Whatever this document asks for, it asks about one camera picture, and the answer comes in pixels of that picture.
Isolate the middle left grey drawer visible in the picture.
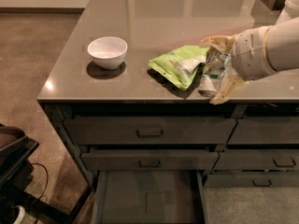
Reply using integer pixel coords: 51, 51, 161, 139
80, 149, 219, 171

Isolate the black cable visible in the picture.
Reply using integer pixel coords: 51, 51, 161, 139
27, 162, 50, 203

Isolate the white ceramic bowl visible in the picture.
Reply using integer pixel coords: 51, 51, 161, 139
87, 36, 128, 70

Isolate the green chip bag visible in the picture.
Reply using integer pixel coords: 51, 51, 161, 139
149, 46, 207, 91

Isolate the top right grey drawer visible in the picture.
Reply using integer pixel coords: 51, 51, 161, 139
229, 117, 299, 145

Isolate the middle right grey drawer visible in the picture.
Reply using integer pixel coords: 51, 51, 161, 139
214, 150, 299, 171

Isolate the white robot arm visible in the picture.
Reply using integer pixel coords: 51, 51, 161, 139
200, 18, 299, 105

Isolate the bottom right grey drawer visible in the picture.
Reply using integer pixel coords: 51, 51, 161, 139
204, 172, 299, 188

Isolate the grey drawer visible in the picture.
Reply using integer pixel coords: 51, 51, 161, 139
80, 149, 219, 171
64, 117, 236, 145
229, 117, 299, 145
214, 150, 299, 171
204, 172, 299, 188

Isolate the white plastic canister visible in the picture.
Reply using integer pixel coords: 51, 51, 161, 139
277, 0, 299, 24

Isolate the top left grey drawer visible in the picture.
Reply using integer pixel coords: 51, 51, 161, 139
64, 117, 236, 145

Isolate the bottom left open drawer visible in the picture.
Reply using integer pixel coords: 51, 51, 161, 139
91, 171, 208, 224

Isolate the grey counter cabinet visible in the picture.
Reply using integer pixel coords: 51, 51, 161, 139
38, 0, 299, 224

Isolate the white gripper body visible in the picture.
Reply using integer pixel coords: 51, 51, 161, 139
231, 26, 277, 80

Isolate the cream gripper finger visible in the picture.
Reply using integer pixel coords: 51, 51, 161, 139
199, 35, 238, 53
209, 74, 248, 105

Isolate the dark robot base cart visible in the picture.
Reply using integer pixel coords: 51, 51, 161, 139
0, 125, 39, 224

